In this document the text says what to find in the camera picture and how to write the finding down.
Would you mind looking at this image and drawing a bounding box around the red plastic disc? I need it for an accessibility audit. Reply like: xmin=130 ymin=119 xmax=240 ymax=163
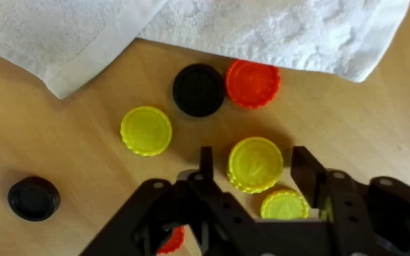
xmin=224 ymin=59 xmax=282 ymax=111
xmin=157 ymin=225 xmax=187 ymax=256

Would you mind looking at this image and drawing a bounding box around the yellow plastic disc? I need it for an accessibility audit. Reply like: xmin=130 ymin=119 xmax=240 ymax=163
xmin=227 ymin=173 xmax=275 ymax=197
xmin=120 ymin=104 xmax=174 ymax=158
xmin=259 ymin=188 xmax=312 ymax=221
xmin=227 ymin=136 xmax=285 ymax=191

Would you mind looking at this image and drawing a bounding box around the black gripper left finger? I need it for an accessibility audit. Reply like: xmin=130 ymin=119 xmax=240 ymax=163
xmin=79 ymin=146 xmax=261 ymax=256

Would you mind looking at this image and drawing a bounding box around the black plastic disc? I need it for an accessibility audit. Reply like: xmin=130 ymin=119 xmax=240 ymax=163
xmin=6 ymin=175 xmax=63 ymax=224
xmin=171 ymin=63 xmax=227 ymax=119

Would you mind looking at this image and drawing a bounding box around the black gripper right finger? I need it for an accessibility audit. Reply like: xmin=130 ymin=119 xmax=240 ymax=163
xmin=291 ymin=146 xmax=410 ymax=256

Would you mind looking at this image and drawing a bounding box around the white towel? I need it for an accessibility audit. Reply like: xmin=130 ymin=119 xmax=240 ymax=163
xmin=0 ymin=0 xmax=410 ymax=101

